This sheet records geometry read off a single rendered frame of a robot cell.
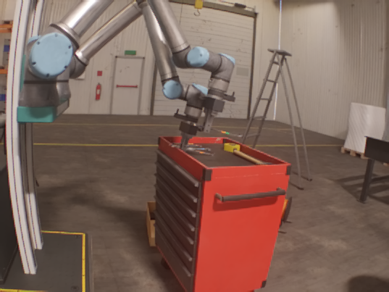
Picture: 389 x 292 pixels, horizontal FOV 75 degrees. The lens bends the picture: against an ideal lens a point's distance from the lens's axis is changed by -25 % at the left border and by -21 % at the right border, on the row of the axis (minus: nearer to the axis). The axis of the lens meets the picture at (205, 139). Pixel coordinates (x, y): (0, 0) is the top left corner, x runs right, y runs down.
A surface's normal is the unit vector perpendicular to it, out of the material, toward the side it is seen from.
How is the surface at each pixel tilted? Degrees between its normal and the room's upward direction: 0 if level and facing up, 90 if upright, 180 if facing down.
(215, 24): 90
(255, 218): 90
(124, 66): 90
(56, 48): 94
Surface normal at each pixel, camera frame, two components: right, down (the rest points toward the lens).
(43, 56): 0.58, 0.26
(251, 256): 0.40, 0.19
